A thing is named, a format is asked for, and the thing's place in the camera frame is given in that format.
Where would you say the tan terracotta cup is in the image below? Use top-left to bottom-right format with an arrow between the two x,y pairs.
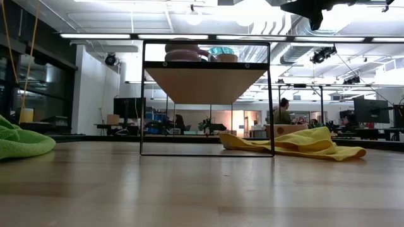
217,53 -> 239,63

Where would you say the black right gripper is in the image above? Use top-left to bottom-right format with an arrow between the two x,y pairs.
280,0 -> 359,32

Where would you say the person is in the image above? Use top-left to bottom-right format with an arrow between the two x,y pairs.
272,97 -> 294,125
174,113 -> 187,134
342,113 -> 360,133

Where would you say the black box device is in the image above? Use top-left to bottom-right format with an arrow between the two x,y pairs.
40,115 -> 69,127

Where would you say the black standing desk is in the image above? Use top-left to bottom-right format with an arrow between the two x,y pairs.
355,127 -> 404,142

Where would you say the green microfibre cloth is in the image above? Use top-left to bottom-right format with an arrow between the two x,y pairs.
0,113 -> 57,161

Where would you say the black background rig frame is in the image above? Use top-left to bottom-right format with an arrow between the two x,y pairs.
276,83 -> 325,115

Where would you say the yellow cord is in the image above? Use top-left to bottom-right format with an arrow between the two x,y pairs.
18,0 -> 41,125
1,0 -> 19,84

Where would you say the black dome camera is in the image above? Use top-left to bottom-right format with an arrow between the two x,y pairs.
104,52 -> 120,67

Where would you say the pale yellow cylinder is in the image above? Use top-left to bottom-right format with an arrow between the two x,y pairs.
19,108 -> 35,124

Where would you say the black-framed wooden shelf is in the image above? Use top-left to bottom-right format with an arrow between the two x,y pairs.
140,40 -> 275,158

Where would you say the yellow microfibre cloth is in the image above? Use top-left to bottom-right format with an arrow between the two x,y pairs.
219,126 -> 367,162

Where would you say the pink ribbed mug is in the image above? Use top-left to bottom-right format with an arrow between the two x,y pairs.
163,37 -> 211,62

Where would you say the black monitor on arm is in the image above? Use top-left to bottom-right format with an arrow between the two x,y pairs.
353,97 -> 391,124
393,103 -> 404,129

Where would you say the rig light bar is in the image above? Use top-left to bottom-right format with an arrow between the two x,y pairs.
58,32 -> 404,44

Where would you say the black monitor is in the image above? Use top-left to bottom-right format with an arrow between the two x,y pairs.
113,96 -> 146,120

